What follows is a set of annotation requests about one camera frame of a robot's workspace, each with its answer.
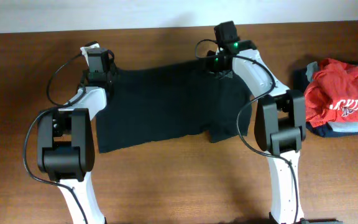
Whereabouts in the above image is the black Nike t-shirt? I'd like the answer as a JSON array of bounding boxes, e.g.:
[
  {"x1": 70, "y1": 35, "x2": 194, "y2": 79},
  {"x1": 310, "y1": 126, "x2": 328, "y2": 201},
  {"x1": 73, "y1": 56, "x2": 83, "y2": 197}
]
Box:
[{"x1": 96, "y1": 60, "x2": 251, "y2": 153}]

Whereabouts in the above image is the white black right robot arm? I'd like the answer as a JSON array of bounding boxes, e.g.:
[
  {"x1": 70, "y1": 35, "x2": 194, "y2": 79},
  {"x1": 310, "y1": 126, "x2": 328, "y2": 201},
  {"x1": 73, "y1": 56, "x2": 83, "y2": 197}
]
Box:
[{"x1": 208, "y1": 21, "x2": 306, "y2": 223}]

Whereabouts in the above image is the navy folded garment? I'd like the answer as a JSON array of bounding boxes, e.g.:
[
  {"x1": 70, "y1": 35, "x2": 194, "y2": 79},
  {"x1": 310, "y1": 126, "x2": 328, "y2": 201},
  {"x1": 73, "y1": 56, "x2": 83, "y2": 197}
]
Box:
[{"x1": 292, "y1": 68, "x2": 358, "y2": 138}]

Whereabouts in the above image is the red printed t-shirt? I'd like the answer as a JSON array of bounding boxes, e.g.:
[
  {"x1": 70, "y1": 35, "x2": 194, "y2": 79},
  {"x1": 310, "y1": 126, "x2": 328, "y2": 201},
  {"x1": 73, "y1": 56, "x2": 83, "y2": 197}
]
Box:
[{"x1": 304, "y1": 58, "x2": 358, "y2": 128}]

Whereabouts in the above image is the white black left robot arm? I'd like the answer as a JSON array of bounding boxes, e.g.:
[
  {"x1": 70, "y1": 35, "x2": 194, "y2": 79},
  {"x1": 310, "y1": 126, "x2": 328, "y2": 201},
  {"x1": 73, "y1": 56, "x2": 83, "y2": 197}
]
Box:
[{"x1": 36, "y1": 42, "x2": 116, "y2": 223}]

